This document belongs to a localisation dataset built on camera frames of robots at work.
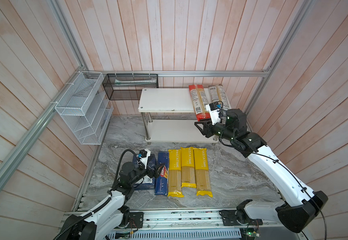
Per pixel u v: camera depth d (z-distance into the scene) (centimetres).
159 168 71
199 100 76
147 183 78
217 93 81
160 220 75
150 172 72
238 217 66
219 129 59
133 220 73
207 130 60
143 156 69
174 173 86
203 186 82
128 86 104
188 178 86
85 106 73
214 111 59
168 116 119
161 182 82
